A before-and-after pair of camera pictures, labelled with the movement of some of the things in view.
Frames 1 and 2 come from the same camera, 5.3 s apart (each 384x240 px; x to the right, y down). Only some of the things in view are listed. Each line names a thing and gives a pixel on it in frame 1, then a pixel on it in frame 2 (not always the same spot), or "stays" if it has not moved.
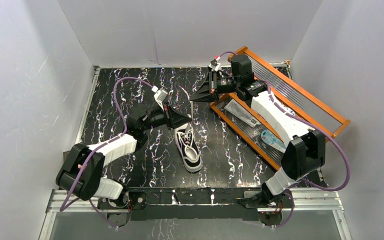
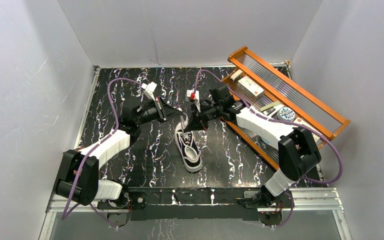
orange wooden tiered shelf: [307, 106] stays
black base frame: [165, 203] stays
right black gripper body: [226, 85] → [210, 113]
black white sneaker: [185, 139] stays
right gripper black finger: [207, 91] → [196, 123]
